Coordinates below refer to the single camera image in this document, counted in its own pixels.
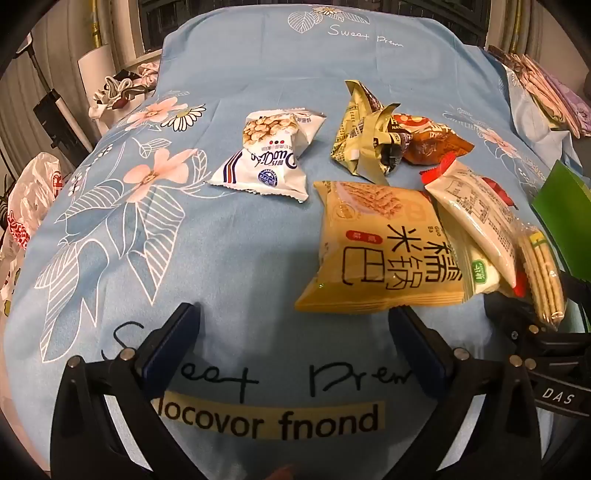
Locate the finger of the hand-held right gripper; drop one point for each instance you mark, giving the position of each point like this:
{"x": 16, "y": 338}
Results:
{"x": 512, "y": 318}
{"x": 579, "y": 309}

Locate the white and blue snack packet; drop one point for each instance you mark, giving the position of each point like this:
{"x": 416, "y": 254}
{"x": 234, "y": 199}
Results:
{"x": 265, "y": 157}

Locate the beige curtain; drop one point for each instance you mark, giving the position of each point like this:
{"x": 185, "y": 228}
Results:
{"x": 120, "y": 27}
{"x": 517, "y": 23}

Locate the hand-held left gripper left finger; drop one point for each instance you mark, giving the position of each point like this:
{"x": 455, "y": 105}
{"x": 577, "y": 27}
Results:
{"x": 173, "y": 346}

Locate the green snack packet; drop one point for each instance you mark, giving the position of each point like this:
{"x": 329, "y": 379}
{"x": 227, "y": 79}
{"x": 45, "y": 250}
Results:
{"x": 360, "y": 138}

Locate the grey lamp head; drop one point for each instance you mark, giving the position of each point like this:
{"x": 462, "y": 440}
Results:
{"x": 27, "y": 45}

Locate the green cardboard box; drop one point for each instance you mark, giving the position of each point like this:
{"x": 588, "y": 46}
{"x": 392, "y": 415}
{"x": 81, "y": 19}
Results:
{"x": 563, "y": 207}

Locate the cream packet with red ends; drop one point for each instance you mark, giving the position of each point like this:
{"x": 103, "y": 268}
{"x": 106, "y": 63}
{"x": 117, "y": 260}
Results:
{"x": 475, "y": 217}

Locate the black device on stand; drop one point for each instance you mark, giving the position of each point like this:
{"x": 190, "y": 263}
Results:
{"x": 55, "y": 115}

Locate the pile of folded clothes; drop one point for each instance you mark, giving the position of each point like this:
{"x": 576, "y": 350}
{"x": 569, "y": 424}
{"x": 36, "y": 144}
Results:
{"x": 549, "y": 87}

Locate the yellow rice cracker packet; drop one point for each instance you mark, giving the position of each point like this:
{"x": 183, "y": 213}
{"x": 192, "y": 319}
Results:
{"x": 369, "y": 258}

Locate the orange snack packet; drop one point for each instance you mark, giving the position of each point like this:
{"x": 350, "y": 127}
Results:
{"x": 434, "y": 145}

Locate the white lampshade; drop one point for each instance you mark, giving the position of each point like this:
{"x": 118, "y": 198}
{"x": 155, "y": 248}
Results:
{"x": 94, "y": 69}

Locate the clear biscuit packet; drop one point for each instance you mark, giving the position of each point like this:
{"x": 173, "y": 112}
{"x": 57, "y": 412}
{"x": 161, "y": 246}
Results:
{"x": 545, "y": 277}

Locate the white floral cloth bundle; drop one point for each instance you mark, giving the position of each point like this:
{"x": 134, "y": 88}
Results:
{"x": 115, "y": 92}

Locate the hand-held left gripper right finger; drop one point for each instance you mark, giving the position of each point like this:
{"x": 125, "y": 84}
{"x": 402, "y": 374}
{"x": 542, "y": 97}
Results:
{"x": 415, "y": 350}

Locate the white plastic bag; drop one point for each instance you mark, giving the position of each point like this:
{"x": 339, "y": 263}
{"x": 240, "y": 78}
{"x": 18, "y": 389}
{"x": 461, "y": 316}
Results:
{"x": 32, "y": 198}

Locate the blue pillowcase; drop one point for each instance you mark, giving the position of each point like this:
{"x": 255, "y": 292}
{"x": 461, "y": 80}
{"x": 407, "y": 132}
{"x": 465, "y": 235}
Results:
{"x": 531, "y": 120}

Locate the pale yellow green-label packet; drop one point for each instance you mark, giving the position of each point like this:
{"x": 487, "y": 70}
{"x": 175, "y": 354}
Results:
{"x": 482, "y": 272}

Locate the blue floral bed sheet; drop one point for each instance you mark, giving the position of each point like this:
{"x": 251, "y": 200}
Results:
{"x": 258, "y": 60}

